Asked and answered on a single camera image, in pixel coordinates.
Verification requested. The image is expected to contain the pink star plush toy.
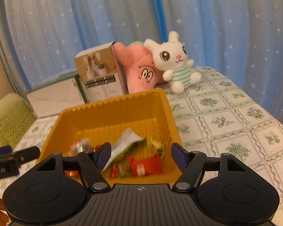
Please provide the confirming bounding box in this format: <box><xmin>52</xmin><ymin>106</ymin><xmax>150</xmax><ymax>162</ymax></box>
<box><xmin>113</xmin><ymin>41</ymin><xmax>166</xmax><ymax>94</ymax></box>

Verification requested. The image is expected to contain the white bunny plush toy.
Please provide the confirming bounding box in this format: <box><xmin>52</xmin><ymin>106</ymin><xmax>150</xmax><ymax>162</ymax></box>
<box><xmin>144</xmin><ymin>31</ymin><xmax>202</xmax><ymax>94</ymax></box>

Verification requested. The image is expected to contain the white green snack pouch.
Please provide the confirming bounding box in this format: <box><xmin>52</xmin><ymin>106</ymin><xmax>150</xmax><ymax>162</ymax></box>
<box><xmin>103</xmin><ymin>128</ymin><xmax>144</xmax><ymax>171</ymax></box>

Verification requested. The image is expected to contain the clear green jelly candy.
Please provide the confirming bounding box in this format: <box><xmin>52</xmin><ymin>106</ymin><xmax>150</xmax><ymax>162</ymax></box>
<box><xmin>117</xmin><ymin>162</ymin><xmax>132</xmax><ymax>178</ymax></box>

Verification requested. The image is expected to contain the small red candy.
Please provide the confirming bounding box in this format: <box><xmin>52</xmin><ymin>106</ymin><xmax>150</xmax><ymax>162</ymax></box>
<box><xmin>110</xmin><ymin>164</ymin><xmax>118</xmax><ymax>179</ymax></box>

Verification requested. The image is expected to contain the large red candy packet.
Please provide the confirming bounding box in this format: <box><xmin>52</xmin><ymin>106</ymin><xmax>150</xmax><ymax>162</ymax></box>
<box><xmin>126</xmin><ymin>155</ymin><xmax>163</xmax><ymax>176</ymax></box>

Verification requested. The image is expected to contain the orange plastic tray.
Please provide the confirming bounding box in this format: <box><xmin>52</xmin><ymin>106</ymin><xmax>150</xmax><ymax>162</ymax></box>
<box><xmin>37</xmin><ymin>89</ymin><xmax>181</xmax><ymax>186</ymax></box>

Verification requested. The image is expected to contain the white flat box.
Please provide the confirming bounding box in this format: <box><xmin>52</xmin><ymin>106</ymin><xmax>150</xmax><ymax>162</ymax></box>
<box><xmin>26</xmin><ymin>72</ymin><xmax>87</xmax><ymax>118</ymax></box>

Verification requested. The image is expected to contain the green sofa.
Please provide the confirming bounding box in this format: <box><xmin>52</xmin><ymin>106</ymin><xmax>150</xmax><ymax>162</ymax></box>
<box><xmin>0</xmin><ymin>93</ymin><xmax>35</xmax><ymax>147</ymax></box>

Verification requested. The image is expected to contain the green zigzag cushion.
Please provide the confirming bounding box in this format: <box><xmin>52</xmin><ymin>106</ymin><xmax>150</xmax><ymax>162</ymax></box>
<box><xmin>0</xmin><ymin>102</ymin><xmax>37</xmax><ymax>149</ymax></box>

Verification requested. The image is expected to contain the blue star curtain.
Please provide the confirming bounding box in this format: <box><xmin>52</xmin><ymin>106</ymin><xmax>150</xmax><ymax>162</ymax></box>
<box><xmin>0</xmin><ymin>0</ymin><xmax>283</xmax><ymax>122</ymax></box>

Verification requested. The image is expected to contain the yellow candy packet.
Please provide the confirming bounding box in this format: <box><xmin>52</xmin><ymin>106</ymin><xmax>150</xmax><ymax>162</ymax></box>
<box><xmin>147</xmin><ymin>136</ymin><xmax>165</xmax><ymax>158</ymax></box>

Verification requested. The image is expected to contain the clear dark snack packet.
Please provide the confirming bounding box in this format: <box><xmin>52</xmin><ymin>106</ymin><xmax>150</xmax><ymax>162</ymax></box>
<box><xmin>70</xmin><ymin>138</ymin><xmax>91</xmax><ymax>156</ymax></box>

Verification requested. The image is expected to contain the brown product box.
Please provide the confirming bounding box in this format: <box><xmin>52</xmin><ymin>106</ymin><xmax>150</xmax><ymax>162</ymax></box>
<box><xmin>73</xmin><ymin>42</ymin><xmax>128</xmax><ymax>103</ymax></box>

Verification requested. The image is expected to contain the green floral tablecloth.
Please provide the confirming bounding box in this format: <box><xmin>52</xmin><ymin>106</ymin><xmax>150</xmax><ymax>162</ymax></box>
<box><xmin>14</xmin><ymin>66</ymin><xmax>283</xmax><ymax>226</ymax></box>

